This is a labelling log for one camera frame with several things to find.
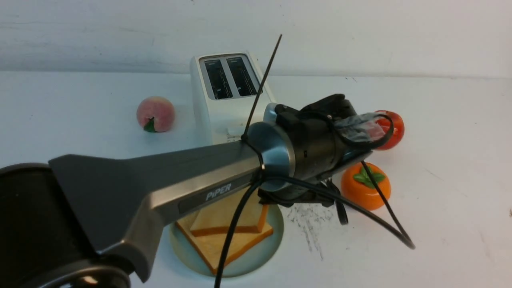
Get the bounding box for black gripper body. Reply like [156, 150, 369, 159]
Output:
[258, 94, 374, 207]

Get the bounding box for toast slice from slot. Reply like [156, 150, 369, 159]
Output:
[190, 188, 269, 237]
[170, 222, 275, 277]

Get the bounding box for light blue round plate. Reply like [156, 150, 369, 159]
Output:
[169, 205, 284, 279]

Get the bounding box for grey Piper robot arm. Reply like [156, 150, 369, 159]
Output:
[1, 94, 372, 288]

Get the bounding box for red apple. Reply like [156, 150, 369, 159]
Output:
[375, 110, 405, 151]

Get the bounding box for orange persimmon with green leaf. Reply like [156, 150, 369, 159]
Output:
[340, 162, 392, 211]

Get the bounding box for white two-slot toaster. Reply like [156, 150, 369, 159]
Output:
[190, 51, 277, 146]

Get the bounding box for pink peach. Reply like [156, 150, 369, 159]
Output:
[136, 96, 176, 133]

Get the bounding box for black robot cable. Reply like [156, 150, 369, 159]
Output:
[214, 114, 416, 288]

